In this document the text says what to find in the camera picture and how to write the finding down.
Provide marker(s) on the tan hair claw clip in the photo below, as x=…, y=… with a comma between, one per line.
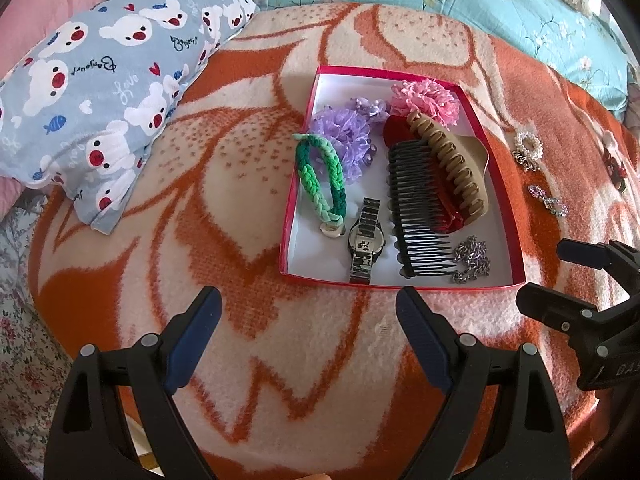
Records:
x=450, y=160

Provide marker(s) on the large purple mesh scrunchie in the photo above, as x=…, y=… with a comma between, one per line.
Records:
x=345, y=135

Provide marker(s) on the black and silver wristwatch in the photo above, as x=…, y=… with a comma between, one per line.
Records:
x=366, y=245

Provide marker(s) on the pearl bead scrunchie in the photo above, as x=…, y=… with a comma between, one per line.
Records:
x=529, y=150

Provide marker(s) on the pink crystal ornament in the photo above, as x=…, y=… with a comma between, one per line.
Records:
x=547, y=201

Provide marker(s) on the red cardboard box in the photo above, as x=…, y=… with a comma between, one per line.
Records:
x=310, y=255

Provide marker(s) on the teal floral quilt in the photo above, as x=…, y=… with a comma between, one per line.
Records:
x=450, y=0

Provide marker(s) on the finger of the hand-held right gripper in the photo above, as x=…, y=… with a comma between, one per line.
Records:
x=555, y=307
x=580, y=254

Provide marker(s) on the floral bed sheet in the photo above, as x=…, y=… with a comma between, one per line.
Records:
x=25, y=335

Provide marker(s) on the black hair comb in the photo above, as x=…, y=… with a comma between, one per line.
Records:
x=405, y=195

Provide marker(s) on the blue bear print pillow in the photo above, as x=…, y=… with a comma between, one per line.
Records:
x=100, y=85

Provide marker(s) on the dark red hair clip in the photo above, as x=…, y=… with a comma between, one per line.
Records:
x=397, y=127

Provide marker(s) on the dark red hair ornament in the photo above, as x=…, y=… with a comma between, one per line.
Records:
x=615, y=165

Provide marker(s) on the small purple scrunchie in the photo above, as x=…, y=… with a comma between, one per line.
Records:
x=367, y=107

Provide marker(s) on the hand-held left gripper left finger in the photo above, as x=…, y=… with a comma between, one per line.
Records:
x=195, y=340

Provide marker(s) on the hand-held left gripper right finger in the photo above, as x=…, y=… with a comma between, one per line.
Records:
x=425, y=340

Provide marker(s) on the orange and white blanket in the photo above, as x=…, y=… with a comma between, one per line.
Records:
x=225, y=210

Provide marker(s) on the pink lace scrunchie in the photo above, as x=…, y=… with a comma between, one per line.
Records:
x=425, y=100

